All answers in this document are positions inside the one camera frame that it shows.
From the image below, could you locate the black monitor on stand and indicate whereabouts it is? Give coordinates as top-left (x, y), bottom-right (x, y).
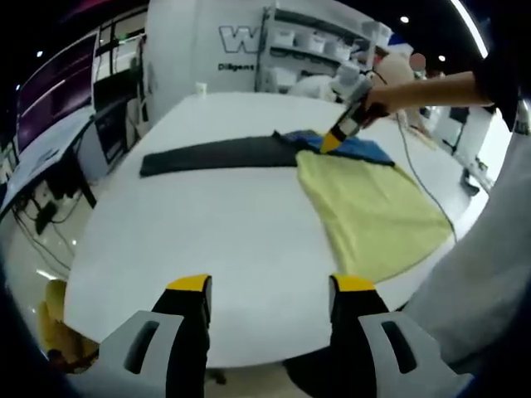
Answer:
top-left (449, 105), bottom-right (470, 153)

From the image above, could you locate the black floor cable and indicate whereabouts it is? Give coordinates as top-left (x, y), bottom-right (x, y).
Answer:
top-left (11, 193), bottom-right (74, 271)

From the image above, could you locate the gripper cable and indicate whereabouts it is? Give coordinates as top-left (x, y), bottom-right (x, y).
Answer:
top-left (389, 111), bottom-right (458, 245)

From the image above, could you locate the black desk monitor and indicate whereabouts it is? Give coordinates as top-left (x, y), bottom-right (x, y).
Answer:
top-left (92, 76), bottom-right (139, 114)

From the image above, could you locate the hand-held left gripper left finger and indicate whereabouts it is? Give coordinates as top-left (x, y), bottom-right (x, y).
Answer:
top-left (97, 273), bottom-right (213, 398)

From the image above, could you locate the wooden board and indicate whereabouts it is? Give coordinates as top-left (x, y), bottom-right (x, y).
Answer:
top-left (407, 124), bottom-right (437, 147)

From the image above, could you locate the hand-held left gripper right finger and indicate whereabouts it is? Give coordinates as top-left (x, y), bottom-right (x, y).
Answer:
top-left (329, 273), bottom-right (474, 398)

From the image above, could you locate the yellow chair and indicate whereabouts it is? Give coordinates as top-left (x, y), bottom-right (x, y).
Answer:
top-left (38, 279), bottom-right (101, 368)

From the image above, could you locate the yellow blue black garment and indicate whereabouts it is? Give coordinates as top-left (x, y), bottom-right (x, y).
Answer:
top-left (139, 129), bottom-right (454, 288)

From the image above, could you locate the ceiling light strip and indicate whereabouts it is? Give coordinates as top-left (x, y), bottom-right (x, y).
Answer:
top-left (449, 0), bottom-right (491, 57)

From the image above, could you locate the monitor screen on stand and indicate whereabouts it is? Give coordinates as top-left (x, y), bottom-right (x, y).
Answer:
top-left (0, 31), bottom-right (101, 217)

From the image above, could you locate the person's grey clothing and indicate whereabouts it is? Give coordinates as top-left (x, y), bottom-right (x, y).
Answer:
top-left (405, 97), bottom-right (531, 375)

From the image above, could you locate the grey metal shelf rack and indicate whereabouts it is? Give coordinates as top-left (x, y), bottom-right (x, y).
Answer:
top-left (256, 2), bottom-right (396, 101)

